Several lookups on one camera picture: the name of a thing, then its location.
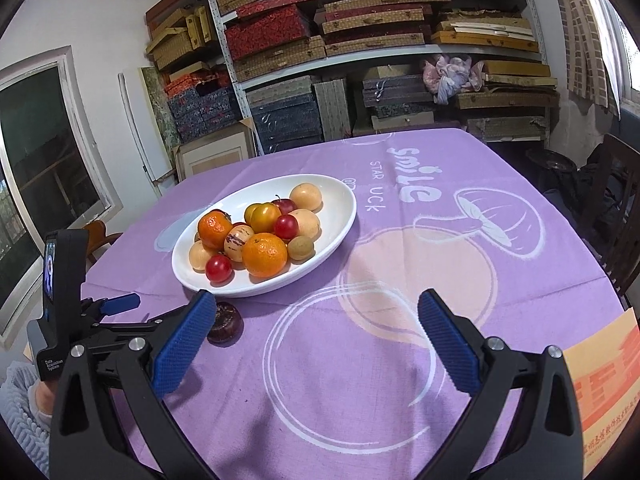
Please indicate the white oval plate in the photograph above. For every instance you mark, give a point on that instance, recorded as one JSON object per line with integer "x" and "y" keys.
{"x": 330, "y": 200}

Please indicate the white framed window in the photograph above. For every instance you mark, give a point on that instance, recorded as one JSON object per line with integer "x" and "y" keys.
{"x": 40, "y": 160}

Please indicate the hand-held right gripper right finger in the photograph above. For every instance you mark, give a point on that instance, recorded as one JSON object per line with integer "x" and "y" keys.
{"x": 452, "y": 350}

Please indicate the dark red plum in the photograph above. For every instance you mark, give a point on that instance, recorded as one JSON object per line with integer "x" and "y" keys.
{"x": 286, "y": 205}

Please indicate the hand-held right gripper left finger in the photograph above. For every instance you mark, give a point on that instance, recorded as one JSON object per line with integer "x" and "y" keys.
{"x": 182, "y": 345}

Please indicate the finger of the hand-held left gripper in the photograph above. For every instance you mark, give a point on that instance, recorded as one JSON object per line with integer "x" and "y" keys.
{"x": 150, "y": 324}
{"x": 120, "y": 302}

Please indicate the orange printed cardboard box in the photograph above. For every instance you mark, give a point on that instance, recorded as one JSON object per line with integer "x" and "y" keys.
{"x": 605, "y": 400}

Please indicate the bright window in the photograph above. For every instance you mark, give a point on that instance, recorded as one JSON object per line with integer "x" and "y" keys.
{"x": 632, "y": 45}

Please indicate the pink plastic bag bundle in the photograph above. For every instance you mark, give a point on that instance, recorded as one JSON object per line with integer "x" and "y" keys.
{"x": 450, "y": 75}

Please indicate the white leaning board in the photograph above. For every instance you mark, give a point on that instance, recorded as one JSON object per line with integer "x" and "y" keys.
{"x": 142, "y": 125}

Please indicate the dark round stool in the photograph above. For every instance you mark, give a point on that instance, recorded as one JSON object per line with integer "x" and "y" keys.
{"x": 552, "y": 160}

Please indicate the red patterned boxes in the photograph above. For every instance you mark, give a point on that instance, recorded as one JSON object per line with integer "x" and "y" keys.
{"x": 265, "y": 27}

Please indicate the orange patterned box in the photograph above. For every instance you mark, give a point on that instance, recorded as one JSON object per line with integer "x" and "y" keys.
{"x": 190, "y": 82}

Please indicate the green marbled panel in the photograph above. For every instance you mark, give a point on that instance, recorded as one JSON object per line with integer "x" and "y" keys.
{"x": 160, "y": 105}

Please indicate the framed picture in cardboard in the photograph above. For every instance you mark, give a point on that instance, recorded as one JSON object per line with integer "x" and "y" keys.
{"x": 215, "y": 152}

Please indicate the large brown longan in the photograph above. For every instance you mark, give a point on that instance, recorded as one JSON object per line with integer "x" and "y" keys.
{"x": 301, "y": 248}

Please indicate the white metal shelving rack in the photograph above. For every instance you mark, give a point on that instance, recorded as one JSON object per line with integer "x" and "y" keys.
{"x": 380, "y": 59}

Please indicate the brick patterned curtain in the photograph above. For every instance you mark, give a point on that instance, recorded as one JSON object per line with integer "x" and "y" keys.
{"x": 585, "y": 35}

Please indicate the dark grey box stack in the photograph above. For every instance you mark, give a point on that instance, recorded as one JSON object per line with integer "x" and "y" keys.
{"x": 395, "y": 95}
{"x": 287, "y": 120}

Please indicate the dark clothing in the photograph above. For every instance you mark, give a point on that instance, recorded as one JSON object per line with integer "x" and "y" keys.
{"x": 590, "y": 180}

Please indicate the orange mandarin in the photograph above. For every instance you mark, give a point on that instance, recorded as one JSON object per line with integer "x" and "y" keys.
{"x": 265, "y": 255}
{"x": 214, "y": 230}

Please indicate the large pale yellow pear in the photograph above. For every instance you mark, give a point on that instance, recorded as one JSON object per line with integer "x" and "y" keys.
{"x": 306, "y": 196}

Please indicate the dark wooden chair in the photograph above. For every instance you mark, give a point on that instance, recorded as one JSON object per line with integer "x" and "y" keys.
{"x": 620, "y": 200}

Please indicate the stack of blue patterned boxes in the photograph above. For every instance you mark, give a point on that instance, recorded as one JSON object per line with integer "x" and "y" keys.
{"x": 200, "y": 110}

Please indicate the pale orange plum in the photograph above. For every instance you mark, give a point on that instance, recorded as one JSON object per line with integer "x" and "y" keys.
{"x": 201, "y": 255}

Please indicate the shelf of gift boxes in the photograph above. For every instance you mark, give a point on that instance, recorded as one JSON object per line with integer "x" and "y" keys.
{"x": 280, "y": 57}

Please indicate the striped yellow pepino melon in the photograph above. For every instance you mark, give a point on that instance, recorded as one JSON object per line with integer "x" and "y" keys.
{"x": 234, "y": 243}

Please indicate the person's left forearm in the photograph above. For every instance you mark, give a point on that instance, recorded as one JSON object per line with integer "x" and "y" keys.
{"x": 20, "y": 410}

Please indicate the light wooden chair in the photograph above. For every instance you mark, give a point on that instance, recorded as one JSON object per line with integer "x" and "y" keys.
{"x": 97, "y": 237}

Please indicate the dark purple passion fruit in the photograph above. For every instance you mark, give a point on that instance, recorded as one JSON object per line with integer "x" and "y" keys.
{"x": 225, "y": 322}

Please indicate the yellow persimmon with dark spot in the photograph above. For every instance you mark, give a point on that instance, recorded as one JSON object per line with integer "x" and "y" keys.
{"x": 310, "y": 227}

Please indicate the purple printed tablecloth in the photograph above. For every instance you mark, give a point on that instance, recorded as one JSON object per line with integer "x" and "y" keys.
{"x": 350, "y": 385}

